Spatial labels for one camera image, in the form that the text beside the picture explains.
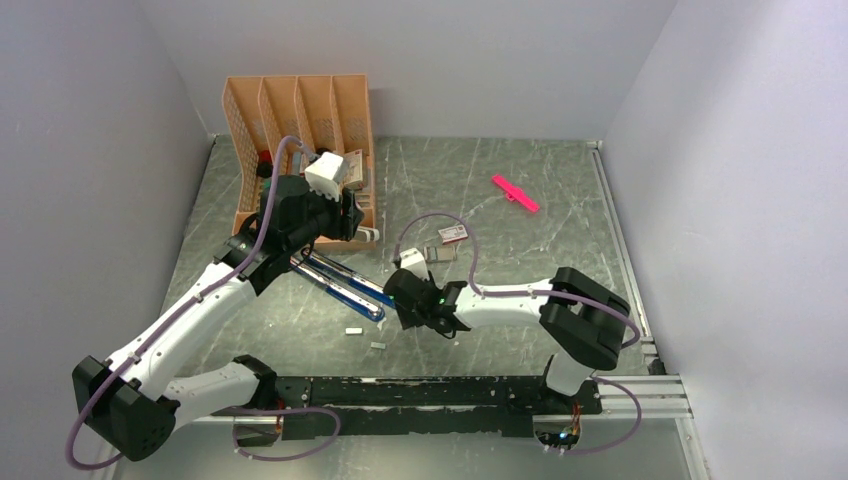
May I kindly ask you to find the white box in organizer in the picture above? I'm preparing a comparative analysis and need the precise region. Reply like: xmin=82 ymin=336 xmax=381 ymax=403
xmin=343 ymin=149 xmax=366 ymax=190

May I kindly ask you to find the orange plastic desk organizer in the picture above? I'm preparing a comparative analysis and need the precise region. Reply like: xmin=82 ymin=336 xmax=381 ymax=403
xmin=222 ymin=74 xmax=378 ymax=233

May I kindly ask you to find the blue stapler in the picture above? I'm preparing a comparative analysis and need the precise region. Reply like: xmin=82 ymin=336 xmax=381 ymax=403
xmin=306 ymin=253 xmax=395 ymax=308
xmin=290 ymin=260 xmax=385 ymax=323

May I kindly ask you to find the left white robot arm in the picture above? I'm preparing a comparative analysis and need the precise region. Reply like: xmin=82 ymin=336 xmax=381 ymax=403
xmin=65 ymin=175 xmax=364 ymax=471

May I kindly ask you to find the red black bottle left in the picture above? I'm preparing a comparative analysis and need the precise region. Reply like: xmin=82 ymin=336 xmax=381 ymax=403
xmin=256 ymin=150 xmax=274 ymax=179

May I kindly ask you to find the red white staple box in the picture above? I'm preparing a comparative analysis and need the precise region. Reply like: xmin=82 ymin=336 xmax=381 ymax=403
xmin=438 ymin=225 xmax=469 ymax=245

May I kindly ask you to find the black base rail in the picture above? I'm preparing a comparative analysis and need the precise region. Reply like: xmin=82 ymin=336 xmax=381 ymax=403
xmin=236 ymin=366 xmax=602 ymax=440

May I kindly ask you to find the white grey stapler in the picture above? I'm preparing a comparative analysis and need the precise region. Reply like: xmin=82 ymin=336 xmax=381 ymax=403
xmin=354 ymin=226 xmax=380 ymax=243

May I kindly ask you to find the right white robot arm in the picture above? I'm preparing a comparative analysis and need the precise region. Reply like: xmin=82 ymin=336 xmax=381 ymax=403
xmin=383 ymin=267 xmax=640 ymax=414

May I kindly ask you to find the pink plastic clip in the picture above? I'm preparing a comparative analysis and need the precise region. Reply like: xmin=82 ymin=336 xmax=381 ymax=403
xmin=491 ymin=174 xmax=540 ymax=213

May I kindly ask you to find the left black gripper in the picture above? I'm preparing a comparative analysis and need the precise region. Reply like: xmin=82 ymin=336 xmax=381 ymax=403
xmin=285 ymin=180 xmax=364 ymax=253

